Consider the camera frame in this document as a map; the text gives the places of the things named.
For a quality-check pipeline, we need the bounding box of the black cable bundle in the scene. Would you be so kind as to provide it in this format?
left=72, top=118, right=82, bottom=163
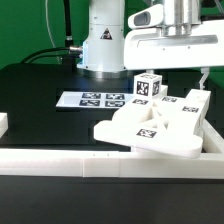
left=20, top=0, right=84, bottom=65

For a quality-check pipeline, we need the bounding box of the white marker sheet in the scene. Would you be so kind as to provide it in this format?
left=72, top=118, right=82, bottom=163
left=56, top=91, right=133, bottom=109

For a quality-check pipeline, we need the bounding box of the white U-shaped fence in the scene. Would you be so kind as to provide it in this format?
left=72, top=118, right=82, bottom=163
left=0, top=112, right=224, bottom=178

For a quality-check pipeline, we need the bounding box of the thin white cable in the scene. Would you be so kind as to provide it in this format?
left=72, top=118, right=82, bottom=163
left=45, top=0, right=63, bottom=65

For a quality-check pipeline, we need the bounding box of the white tagged cube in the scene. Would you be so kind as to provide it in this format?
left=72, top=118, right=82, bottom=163
left=133, top=73, right=162, bottom=98

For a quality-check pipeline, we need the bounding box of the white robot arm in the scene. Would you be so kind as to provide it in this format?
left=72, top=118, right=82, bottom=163
left=78, top=0, right=224, bottom=78

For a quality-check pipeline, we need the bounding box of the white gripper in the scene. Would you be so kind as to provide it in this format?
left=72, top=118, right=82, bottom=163
left=124, top=3, right=224, bottom=90

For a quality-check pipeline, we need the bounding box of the white chair back frame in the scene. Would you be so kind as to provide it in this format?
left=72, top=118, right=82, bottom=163
left=94, top=87, right=211, bottom=147

